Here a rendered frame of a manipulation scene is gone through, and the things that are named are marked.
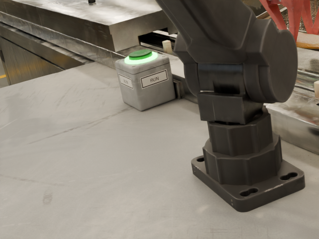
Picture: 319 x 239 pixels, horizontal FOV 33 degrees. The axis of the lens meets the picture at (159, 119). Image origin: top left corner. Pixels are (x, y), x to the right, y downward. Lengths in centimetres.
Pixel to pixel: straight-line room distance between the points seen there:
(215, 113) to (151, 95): 31
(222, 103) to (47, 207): 25
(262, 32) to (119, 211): 25
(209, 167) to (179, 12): 20
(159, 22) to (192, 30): 64
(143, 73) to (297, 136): 30
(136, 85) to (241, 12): 37
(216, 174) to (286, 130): 14
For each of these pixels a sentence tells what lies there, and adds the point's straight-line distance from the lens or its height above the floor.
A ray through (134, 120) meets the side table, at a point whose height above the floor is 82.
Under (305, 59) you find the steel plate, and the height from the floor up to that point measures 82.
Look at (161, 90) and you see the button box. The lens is 88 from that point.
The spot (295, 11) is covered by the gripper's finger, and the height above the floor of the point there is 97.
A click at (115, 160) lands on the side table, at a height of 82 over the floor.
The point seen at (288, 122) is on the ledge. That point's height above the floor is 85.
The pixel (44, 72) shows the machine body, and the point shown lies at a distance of 171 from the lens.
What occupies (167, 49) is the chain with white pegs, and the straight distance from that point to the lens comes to 108.
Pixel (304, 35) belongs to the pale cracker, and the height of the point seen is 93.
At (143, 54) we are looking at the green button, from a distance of 88.
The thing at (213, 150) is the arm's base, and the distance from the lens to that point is 59.
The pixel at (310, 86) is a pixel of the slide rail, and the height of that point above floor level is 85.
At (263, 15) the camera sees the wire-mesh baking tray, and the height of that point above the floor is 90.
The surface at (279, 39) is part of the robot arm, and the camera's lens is 56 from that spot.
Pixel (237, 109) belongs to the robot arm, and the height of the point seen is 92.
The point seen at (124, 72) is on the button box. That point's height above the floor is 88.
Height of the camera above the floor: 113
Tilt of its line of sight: 22 degrees down
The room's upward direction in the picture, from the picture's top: 11 degrees counter-clockwise
